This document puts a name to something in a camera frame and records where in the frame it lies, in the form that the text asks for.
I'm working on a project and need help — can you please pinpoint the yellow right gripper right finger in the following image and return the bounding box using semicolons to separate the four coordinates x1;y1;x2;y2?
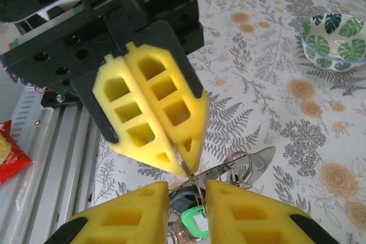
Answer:
204;179;339;244

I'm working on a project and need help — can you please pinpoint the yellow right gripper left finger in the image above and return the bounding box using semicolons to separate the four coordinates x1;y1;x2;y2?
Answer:
43;180;171;244

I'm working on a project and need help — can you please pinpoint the silver key ring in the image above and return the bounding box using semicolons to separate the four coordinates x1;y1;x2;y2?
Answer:
222;151;254;190
168;221;201;244

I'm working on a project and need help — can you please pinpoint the green key tag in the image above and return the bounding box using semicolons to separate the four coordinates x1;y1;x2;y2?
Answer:
181;206;210;241

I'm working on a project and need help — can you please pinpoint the black head key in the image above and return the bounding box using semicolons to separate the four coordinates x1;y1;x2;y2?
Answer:
169;184;202;214

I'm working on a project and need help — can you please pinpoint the small silver split ring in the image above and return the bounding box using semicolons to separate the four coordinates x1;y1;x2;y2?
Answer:
172;145;198;183

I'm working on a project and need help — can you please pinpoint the slotted grey metal strip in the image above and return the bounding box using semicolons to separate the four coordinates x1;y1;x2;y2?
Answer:
11;89;44;142

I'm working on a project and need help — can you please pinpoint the red snack packet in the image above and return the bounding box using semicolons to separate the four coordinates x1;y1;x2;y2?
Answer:
0;119;33;185

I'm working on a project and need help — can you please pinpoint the green leaf pattern bowl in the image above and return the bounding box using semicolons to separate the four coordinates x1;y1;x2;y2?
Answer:
298;13;366;73

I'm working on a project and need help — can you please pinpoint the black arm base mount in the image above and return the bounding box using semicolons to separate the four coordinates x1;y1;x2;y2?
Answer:
39;92;78;108

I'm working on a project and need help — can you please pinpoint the aluminium front rail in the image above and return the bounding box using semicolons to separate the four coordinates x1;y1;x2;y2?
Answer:
0;103;102;244

